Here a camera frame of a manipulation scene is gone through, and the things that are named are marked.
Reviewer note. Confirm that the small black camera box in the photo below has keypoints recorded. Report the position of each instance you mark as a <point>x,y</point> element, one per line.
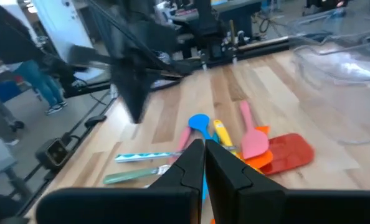
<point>52,154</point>

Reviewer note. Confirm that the wide clear plastic bin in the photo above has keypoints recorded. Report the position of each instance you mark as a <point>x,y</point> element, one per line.
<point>344,77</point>

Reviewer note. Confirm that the slim pink spatula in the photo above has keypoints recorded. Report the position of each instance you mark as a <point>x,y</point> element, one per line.
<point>183,140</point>

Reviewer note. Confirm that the dark background desk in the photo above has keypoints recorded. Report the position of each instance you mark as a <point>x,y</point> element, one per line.
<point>235,12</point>

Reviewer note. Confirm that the wide-blade pink spatula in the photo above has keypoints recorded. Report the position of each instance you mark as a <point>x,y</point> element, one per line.
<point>253,143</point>

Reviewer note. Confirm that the orange spatula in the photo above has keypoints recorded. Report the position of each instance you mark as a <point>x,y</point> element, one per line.
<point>263,129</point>
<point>259,160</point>

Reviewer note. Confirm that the yellow spoon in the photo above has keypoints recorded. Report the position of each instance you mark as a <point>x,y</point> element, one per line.
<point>222,132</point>

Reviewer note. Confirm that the white pillar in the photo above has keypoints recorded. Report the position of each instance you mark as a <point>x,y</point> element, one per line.
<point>63,28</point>

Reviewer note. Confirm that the black frame bracket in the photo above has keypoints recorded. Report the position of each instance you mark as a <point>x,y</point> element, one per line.
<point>94,121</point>

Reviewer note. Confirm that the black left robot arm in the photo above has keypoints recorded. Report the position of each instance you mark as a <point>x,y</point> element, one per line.
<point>210,18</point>

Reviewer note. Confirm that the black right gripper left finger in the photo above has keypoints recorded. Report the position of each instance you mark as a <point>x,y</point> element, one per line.
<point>172,205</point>

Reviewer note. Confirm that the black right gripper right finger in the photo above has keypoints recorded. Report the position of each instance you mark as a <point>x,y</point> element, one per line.
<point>250,205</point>

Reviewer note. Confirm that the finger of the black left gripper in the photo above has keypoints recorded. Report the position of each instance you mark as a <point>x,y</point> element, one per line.
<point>127,87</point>
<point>143,90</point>

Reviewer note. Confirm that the blue spoon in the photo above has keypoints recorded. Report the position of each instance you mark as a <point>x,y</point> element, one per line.
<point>199,122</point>

